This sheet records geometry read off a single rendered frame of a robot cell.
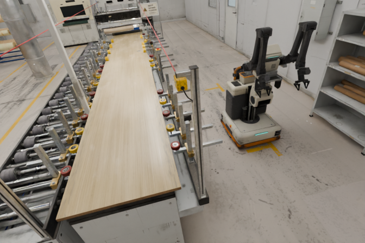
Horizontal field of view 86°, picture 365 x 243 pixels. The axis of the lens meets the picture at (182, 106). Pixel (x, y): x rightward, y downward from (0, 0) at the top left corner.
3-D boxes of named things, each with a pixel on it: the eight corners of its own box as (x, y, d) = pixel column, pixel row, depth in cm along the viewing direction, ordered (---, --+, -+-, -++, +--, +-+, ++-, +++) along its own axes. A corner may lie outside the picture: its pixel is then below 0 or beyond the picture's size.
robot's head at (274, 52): (254, 52, 218) (260, 45, 204) (271, 50, 221) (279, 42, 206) (258, 64, 214) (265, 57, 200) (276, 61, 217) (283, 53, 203)
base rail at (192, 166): (150, 41, 572) (149, 37, 566) (209, 203, 148) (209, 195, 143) (147, 42, 570) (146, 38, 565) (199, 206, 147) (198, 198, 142)
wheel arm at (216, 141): (221, 141, 177) (221, 137, 175) (222, 144, 174) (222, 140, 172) (174, 152, 171) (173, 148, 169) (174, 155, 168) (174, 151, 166)
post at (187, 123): (193, 162, 177) (188, 119, 151) (193, 165, 174) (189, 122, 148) (189, 162, 176) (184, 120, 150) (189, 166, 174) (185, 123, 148)
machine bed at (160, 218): (146, 63, 602) (140, 33, 554) (185, 248, 179) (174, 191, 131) (123, 66, 592) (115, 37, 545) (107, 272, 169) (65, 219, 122)
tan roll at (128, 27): (151, 26, 568) (151, 21, 561) (152, 27, 558) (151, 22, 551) (101, 33, 549) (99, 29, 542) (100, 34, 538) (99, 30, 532)
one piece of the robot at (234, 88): (224, 117, 309) (225, 67, 263) (256, 110, 316) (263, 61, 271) (233, 130, 281) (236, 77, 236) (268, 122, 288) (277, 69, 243)
